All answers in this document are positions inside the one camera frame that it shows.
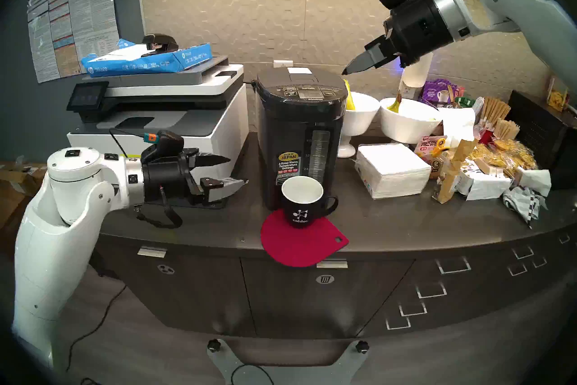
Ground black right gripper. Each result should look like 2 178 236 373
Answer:
341 0 453 76

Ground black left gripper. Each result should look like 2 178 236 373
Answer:
141 147 248 205

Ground black electric water dispenser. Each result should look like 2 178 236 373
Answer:
252 67 348 211

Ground white grey office printer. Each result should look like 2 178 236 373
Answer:
66 56 250 210

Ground purple coffee box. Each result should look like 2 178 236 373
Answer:
418 80 458 107

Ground large white bowl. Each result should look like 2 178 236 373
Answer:
380 97 444 145

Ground black mug white inside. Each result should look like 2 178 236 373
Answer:
281 176 339 229

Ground pink snack package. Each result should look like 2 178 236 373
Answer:
414 135 447 164

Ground red round silicone mat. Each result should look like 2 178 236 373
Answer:
261 208 350 268

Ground white paper napkin stack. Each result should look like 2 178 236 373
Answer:
355 143 432 200

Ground wooden stirrer bundle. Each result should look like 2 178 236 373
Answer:
494 118 520 141
479 96 511 127

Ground blue printer paper ream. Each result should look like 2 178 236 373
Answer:
81 39 213 78

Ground brown paper bag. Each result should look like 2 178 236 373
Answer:
432 138 478 204

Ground black stapler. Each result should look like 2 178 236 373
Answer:
142 34 179 52

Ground dark base cabinet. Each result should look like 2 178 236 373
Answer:
90 231 577 339

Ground yellow snack bag pile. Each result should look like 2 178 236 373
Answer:
467 138 537 173

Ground white printed coffee bag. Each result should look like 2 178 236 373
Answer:
455 161 514 201

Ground black countertop appliance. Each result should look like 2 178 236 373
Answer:
505 90 577 191

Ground glass jar red lid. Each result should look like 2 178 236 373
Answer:
547 75 569 113

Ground white folded bag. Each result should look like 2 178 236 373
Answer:
512 168 552 197

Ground brown cardboard box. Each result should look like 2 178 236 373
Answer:
0 161 46 254

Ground checked kitchen cloth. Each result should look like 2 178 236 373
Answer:
503 186 548 229

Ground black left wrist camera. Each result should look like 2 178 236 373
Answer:
141 129 184 163

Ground white pedestal bowl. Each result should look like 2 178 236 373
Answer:
337 92 381 159

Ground black left camera cable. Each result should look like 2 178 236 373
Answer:
107 126 149 157

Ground black floor cable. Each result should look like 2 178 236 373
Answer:
65 283 127 373

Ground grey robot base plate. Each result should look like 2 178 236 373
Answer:
206 338 370 385

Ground grey text wall poster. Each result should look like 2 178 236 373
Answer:
68 0 120 73

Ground black base cable loop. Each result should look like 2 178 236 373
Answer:
230 363 273 385

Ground tall wall notice poster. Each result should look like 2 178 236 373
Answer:
27 0 69 84

